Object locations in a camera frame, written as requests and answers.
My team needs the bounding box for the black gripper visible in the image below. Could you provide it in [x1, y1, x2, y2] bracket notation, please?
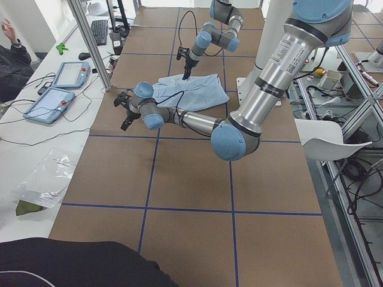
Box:
[120, 108, 141, 131]
[182, 56, 199, 80]

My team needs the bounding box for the light blue button shirt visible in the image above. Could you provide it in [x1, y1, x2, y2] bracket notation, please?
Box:
[153, 74, 229, 112]

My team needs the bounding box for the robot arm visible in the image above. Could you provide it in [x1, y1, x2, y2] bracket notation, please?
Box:
[177, 0, 244, 80]
[114, 1, 352, 161]

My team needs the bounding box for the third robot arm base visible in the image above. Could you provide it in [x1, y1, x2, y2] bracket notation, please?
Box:
[354, 42, 382, 68]

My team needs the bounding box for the person in dark clothes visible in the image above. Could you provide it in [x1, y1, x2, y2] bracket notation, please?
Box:
[1, 19, 34, 103]

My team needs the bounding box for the blue teach pendant far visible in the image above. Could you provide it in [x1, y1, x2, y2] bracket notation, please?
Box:
[51, 61, 90, 89]

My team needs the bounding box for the blue teach pendant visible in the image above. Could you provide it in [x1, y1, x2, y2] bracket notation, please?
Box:
[51, 61, 90, 89]
[23, 87, 75, 124]

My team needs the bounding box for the black computer mouse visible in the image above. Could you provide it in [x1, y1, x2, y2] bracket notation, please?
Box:
[78, 52, 91, 60]

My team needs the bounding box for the blue teach pendant near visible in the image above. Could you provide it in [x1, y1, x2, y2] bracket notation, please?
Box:
[23, 87, 75, 124]

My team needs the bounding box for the black keyboard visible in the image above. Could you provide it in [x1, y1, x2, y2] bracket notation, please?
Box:
[90, 19, 108, 45]

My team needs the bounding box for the green plastic clamp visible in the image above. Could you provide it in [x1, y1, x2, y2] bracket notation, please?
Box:
[56, 42, 68, 56]

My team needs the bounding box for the clear plastic bag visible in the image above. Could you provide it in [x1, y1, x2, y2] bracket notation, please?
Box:
[11, 148, 80, 208]

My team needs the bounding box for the green cloth piece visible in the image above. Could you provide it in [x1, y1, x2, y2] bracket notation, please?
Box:
[15, 200, 45, 216]

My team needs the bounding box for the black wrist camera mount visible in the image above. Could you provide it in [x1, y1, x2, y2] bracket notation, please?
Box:
[113, 92, 131, 109]
[177, 46, 190, 60]

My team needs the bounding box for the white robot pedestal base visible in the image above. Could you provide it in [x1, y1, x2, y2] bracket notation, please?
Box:
[236, 0, 294, 106]

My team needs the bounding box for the aluminium frame post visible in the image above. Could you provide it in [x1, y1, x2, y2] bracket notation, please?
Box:
[68, 0, 111, 91]

